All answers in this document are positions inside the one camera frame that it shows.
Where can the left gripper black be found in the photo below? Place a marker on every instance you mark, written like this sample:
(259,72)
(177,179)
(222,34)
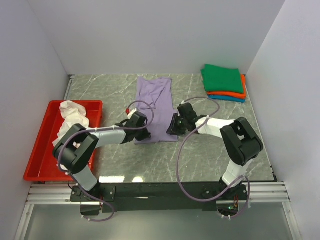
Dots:
(146,135)

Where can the purple t shirt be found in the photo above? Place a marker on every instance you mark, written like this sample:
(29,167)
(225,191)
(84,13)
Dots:
(154,99)

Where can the white t shirt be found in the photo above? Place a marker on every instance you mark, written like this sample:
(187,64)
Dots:
(72,114)

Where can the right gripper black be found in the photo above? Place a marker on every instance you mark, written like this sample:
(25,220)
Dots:
(173,129)

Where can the green folded t shirt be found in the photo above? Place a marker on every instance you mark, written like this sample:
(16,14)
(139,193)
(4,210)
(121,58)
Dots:
(216,78)

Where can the orange folded t shirt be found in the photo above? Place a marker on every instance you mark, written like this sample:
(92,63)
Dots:
(231,93)

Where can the blue folded t shirt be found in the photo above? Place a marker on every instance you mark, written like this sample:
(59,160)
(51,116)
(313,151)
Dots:
(226,98)

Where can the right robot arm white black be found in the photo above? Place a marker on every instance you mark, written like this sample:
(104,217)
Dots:
(240,139)

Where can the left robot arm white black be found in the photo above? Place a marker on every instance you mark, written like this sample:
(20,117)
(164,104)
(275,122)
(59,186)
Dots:
(77,146)

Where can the black base beam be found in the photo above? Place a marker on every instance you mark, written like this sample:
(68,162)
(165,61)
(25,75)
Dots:
(149,197)

